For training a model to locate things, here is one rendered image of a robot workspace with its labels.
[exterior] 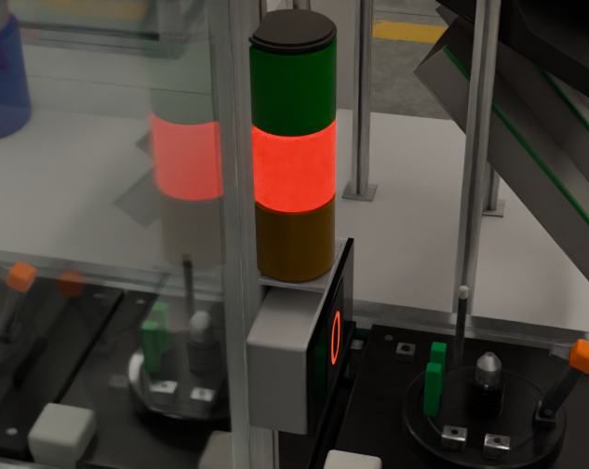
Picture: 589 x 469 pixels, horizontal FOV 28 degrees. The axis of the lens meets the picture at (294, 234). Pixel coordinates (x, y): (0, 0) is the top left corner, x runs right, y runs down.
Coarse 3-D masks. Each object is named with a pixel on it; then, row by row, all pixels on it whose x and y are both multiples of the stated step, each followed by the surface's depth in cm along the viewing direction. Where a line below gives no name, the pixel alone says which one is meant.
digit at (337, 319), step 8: (336, 296) 73; (336, 304) 74; (336, 312) 74; (328, 320) 72; (336, 320) 74; (328, 328) 72; (336, 328) 75; (328, 336) 72; (336, 336) 75; (328, 344) 73; (336, 344) 76; (328, 352) 73; (336, 352) 76; (328, 360) 74; (336, 360) 77; (328, 368) 74; (328, 376) 74; (328, 384) 75
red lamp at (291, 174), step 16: (256, 128) 66; (256, 144) 66; (272, 144) 65; (288, 144) 65; (304, 144) 65; (320, 144) 66; (256, 160) 67; (272, 160) 66; (288, 160) 65; (304, 160) 66; (320, 160) 66; (256, 176) 67; (272, 176) 66; (288, 176) 66; (304, 176) 66; (320, 176) 67; (256, 192) 68; (272, 192) 67; (288, 192) 67; (304, 192) 67; (320, 192) 67; (272, 208) 68; (288, 208) 67; (304, 208) 67
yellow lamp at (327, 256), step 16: (256, 208) 69; (320, 208) 68; (256, 224) 70; (272, 224) 68; (288, 224) 68; (304, 224) 68; (320, 224) 69; (256, 240) 70; (272, 240) 69; (288, 240) 69; (304, 240) 69; (320, 240) 69; (272, 256) 70; (288, 256) 69; (304, 256) 69; (320, 256) 70; (272, 272) 70; (288, 272) 70; (304, 272) 70; (320, 272) 70
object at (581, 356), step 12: (552, 348) 95; (564, 348) 95; (576, 348) 94; (588, 348) 94; (564, 360) 95; (576, 360) 94; (588, 360) 94; (564, 372) 96; (576, 372) 95; (588, 372) 94; (564, 384) 96; (552, 396) 97; (564, 396) 97; (552, 408) 98
